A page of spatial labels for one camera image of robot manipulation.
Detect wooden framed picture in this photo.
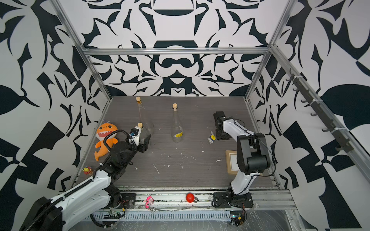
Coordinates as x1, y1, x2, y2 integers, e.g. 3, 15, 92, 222
225, 150, 239, 175

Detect white slotted cable duct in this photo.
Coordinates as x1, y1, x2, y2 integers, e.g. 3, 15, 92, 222
93, 210, 232, 222

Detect circuit board right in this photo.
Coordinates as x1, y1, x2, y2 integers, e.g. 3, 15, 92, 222
231, 214, 247, 227

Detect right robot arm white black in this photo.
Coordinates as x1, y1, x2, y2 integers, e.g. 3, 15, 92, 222
214, 111, 276, 199

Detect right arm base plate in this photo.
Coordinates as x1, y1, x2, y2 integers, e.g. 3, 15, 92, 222
211, 192, 254, 208

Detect small red yellow toy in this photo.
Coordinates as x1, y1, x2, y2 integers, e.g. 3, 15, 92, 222
82, 167, 93, 176

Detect pink clip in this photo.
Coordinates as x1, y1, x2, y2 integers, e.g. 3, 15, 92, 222
145, 195, 155, 210

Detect black corrugated cable conduit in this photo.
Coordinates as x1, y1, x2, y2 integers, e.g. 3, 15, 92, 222
24, 129, 132, 231

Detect green circuit board left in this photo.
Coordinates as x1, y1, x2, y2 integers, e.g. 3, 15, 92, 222
104, 211, 125, 219

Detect glass bottle with cork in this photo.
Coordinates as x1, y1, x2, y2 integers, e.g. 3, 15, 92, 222
137, 122, 151, 145
136, 96, 154, 135

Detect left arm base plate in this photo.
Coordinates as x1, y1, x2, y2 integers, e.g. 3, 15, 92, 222
118, 193, 137, 209

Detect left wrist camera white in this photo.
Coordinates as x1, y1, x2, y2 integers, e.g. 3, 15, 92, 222
128, 126, 142, 146

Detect orange shark plush toy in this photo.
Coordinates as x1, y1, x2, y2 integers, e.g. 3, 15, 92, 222
94, 123, 118, 161

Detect tall glass bottle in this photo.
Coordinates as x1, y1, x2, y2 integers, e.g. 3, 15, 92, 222
171, 103, 184, 143

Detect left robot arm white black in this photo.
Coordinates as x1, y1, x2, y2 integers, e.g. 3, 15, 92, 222
20, 134, 151, 231

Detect red ball knob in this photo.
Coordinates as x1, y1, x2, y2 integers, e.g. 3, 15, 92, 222
186, 192, 196, 203

